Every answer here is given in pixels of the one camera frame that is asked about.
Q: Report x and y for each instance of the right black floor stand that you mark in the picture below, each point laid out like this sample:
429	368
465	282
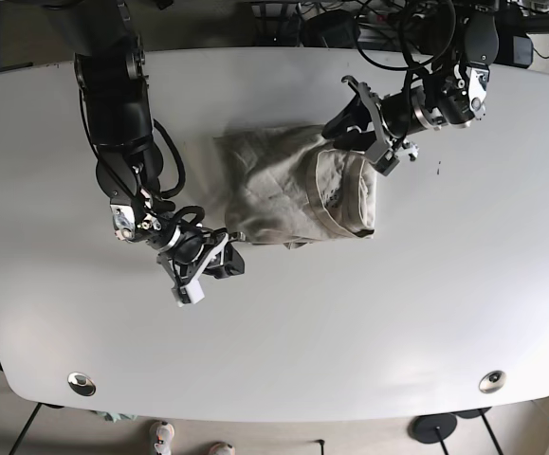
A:
481	415

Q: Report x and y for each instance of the left black floor stand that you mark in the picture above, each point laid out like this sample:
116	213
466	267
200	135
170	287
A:
433	429

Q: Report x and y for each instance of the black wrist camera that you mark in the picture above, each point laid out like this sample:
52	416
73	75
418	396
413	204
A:
228	263
348	129

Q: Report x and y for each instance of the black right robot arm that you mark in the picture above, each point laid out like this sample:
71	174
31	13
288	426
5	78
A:
138	166

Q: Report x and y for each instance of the black floor stand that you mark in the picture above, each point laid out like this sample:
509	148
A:
433	429
481	415

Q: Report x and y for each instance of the white orange shoe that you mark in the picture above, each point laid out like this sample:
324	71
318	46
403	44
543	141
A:
161	438
222	448

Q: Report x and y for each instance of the table cable grommet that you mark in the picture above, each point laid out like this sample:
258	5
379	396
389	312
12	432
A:
81	384
492	382

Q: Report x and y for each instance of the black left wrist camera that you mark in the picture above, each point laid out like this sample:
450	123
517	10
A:
348	129

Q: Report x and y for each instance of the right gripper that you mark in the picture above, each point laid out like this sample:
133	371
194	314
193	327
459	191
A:
189	254

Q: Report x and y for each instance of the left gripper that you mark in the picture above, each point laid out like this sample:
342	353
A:
398	119

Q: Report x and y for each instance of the beige T-shirt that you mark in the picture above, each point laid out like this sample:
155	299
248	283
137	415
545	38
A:
290	186

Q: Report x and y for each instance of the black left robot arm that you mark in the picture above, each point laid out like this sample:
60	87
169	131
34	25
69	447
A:
447	47

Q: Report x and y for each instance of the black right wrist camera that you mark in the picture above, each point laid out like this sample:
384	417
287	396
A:
228	263

